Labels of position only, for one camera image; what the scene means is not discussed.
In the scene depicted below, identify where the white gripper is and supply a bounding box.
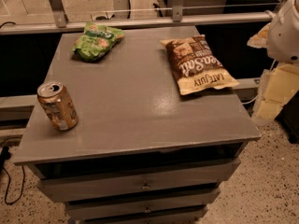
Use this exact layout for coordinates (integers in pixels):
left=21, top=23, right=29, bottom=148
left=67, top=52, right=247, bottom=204
left=247, top=0, right=299, bottom=120

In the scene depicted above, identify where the orange soda can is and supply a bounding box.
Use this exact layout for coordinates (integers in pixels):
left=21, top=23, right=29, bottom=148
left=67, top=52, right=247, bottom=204
left=37, top=81, right=78, bottom=132

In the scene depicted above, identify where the brown sea salt chip bag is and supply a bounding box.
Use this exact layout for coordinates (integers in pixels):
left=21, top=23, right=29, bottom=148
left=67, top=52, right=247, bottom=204
left=161, top=35, right=239, bottom=95

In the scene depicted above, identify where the green rice chip bag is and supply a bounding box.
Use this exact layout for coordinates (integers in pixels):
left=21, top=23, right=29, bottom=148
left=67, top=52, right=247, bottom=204
left=72, top=22, right=124, bottom=62

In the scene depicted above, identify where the grey drawer cabinet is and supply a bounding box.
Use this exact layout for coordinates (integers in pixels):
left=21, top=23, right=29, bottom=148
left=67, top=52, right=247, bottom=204
left=14, top=27, right=260, bottom=224

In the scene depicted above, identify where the white cable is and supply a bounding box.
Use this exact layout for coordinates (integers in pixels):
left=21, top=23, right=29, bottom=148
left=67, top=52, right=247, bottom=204
left=241, top=94, right=260, bottom=106

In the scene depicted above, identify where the grey metal railing frame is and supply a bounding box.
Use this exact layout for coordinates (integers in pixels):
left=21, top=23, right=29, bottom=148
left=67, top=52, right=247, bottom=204
left=0, top=0, right=287, bottom=35

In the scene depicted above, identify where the black floor cable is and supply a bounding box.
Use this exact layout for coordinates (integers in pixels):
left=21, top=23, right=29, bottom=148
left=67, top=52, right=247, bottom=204
left=0, top=137, right=26, bottom=206

